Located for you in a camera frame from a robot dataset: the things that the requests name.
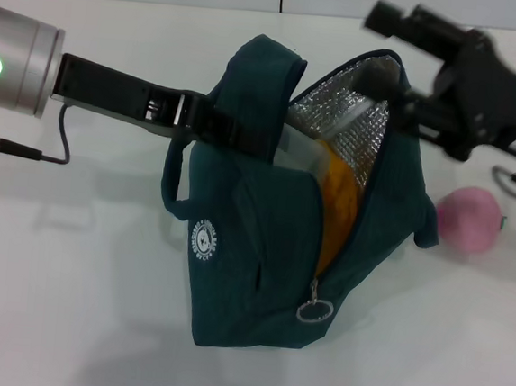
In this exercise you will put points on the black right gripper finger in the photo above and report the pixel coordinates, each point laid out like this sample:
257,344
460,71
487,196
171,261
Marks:
427,117
435,30

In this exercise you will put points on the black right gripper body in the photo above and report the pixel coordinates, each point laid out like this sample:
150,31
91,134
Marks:
496,101

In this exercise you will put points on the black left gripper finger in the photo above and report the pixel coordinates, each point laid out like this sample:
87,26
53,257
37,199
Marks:
236,137

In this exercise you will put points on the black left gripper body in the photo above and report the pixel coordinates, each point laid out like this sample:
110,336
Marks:
104,94

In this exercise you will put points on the clear food container blue seal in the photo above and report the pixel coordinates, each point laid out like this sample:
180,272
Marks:
307,143

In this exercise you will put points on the dark teal insulated lunch bag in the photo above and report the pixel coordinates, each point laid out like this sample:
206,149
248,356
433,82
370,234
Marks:
259,229

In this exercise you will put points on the pink toy peach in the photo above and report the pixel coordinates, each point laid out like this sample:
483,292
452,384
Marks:
468,220

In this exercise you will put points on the yellow banana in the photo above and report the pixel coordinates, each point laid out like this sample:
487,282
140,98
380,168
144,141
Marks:
338,200

